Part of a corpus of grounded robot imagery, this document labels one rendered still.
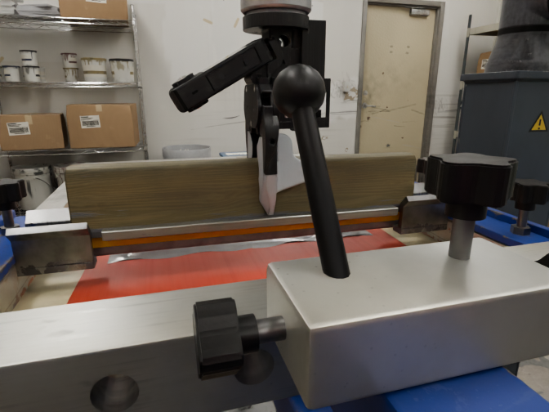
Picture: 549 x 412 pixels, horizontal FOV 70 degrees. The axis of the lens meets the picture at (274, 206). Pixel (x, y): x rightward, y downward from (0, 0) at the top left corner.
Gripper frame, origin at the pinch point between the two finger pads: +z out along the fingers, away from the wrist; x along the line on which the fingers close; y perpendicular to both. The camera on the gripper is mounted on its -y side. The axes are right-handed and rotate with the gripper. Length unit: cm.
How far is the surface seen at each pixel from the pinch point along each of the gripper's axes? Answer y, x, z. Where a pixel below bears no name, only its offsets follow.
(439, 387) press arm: -0.9, -33.2, -1.1
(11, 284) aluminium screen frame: -25.6, -4.5, 5.1
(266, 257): 0.8, 0.1, 7.5
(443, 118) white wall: 322, 367, 19
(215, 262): -5.7, 0.2, 7.5
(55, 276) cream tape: -23.5, 1.4, 7.4
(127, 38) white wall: -33, 367, -60
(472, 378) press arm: 0.8, -33.1, -1.1
